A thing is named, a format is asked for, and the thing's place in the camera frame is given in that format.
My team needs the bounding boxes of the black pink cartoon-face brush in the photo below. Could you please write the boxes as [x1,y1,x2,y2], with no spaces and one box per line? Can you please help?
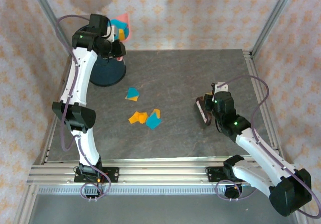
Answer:
[195,95,214,127]

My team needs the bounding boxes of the pink plastic dustpan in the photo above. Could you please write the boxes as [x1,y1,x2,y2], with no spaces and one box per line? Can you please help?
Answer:
[110,12,133,61]

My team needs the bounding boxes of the dark blue trash bin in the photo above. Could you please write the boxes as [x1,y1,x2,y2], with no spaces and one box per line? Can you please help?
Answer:
[76,25,127,86]

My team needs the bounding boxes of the orange patterned white backdrop cloth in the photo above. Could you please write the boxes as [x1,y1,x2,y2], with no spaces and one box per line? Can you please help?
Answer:
[0,0,321,224]

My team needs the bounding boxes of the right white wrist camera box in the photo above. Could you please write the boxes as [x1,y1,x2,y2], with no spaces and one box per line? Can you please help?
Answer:
[213,81,229,94]

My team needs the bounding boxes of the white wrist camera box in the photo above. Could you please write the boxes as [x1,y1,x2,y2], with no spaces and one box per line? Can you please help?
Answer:
[104,24,119,40]
[213,81,229,94]

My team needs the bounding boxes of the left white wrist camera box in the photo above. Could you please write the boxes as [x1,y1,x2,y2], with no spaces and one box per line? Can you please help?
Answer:
[104,24,119,40]

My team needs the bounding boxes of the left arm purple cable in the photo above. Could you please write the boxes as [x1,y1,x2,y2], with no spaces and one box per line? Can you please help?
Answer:
[56,14,112,202]

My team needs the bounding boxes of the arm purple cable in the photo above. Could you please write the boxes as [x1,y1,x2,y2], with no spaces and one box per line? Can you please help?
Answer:
[215,75,321,219]
[56,14,112,202]

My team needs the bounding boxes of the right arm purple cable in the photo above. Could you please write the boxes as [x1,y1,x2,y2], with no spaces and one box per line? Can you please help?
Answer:
[215,75,321,219]

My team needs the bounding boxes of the right aluminium side rail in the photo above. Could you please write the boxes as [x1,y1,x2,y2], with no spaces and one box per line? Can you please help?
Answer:
[242,49,286,164]

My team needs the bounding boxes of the aluminium side rail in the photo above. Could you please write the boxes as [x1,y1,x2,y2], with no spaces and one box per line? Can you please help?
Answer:
[242,49,286,164]
[40,55,73,164]

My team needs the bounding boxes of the left aluminium frame post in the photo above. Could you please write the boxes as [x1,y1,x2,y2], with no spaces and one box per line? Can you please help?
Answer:
[26,0,75,56]

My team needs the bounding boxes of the aluminium frame post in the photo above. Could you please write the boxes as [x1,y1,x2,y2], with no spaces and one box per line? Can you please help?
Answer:
[26,0,75,56]
[250,0,299,56]

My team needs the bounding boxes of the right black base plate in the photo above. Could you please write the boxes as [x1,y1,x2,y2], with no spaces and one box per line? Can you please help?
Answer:
[205,166,255,185]

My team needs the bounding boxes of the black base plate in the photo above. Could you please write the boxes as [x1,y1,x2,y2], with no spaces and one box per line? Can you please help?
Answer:
[74,167,119,183]
[205,166,255,185]

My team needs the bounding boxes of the wide aluminium frame rail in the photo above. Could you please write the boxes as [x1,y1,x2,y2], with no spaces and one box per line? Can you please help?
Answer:
[26,158,301,186]

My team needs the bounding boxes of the black cable junction box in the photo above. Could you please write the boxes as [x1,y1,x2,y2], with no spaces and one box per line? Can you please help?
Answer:
[83,186,104,200]
[224,185,243,199]

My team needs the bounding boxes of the grey slotted cable duct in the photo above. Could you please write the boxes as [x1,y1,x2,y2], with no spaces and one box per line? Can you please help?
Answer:
[37,186,291,195]

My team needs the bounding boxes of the right aluminium frame post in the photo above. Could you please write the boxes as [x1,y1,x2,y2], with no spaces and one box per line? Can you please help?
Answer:
[250,0,299,56]

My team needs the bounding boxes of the left aluminium side rail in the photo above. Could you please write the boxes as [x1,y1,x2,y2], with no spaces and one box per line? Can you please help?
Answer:
[40,55,73,164]

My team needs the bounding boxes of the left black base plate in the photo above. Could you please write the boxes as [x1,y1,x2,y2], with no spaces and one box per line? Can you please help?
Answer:
[74,167,119,183]

